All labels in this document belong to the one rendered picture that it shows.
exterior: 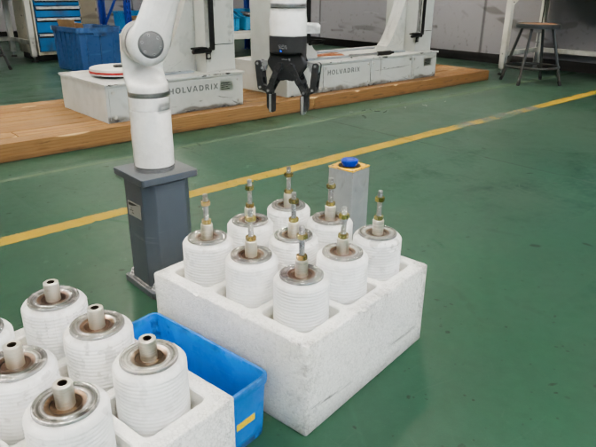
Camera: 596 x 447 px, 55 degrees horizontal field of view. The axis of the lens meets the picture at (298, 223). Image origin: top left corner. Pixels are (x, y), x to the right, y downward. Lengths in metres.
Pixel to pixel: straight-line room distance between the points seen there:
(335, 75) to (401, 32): 0.89
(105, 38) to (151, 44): 4.17
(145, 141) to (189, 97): 1.81
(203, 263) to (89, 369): 0.33
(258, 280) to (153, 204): 0.43
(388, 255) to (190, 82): 2.19
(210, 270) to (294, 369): 0.27
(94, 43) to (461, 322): 4.52
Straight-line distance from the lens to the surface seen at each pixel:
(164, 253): 1.41
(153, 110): 1.33
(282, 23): 1.16
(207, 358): 1.07
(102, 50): 5.46
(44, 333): 0.95
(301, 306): 0.95
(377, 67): 4.12
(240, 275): 1.02
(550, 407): 1.18
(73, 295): 0.97
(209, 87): 3.21
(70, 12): 6.43
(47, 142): 2.78
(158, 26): 1.30
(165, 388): 0.77
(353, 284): 1.04
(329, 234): 1.17
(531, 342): 1.35
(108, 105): 2.95
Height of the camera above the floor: 0.70
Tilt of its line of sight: 22 degrees down
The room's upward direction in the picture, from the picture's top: 1 degrees clockwise
